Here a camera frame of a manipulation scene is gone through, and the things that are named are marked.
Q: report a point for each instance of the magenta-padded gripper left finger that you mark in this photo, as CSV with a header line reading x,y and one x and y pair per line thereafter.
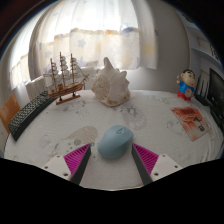
x,y
77,159

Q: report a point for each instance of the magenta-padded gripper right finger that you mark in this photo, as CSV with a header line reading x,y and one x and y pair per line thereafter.
x,y
146,159

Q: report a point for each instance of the light blue computer mouse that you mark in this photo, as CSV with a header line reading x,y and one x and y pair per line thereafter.
x,y
115,143

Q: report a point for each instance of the white printed tablecloth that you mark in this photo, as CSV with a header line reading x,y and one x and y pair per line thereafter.
x,y
150,133

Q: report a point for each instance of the black keyboard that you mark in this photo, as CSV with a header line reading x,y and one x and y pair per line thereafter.
x,y
28,113

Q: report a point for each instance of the wooden model sailing ship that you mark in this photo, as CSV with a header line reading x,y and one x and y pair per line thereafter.
x,y
65,90

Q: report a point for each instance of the large white conch shell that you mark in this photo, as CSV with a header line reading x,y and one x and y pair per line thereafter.
x,y
110,85

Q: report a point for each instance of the cartoon boy figurine clock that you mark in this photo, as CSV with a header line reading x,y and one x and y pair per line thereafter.
x,y
186,87

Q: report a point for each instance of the black router with antennas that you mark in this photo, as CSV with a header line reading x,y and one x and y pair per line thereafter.
x,y
201,98

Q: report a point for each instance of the orange wooden chair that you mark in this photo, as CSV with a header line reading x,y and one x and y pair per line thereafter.
x,y
8,113

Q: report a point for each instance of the black box device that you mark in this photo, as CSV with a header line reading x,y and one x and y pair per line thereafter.
x,y
218,117

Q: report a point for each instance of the black computer monitor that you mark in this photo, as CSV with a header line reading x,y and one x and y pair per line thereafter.
x,y
216,90

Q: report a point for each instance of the white star-print curtain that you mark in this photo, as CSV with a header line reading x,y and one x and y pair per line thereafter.
x,y
100,40

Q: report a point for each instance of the white wall shelf unit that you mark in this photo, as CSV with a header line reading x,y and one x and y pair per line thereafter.
x,y
206,53

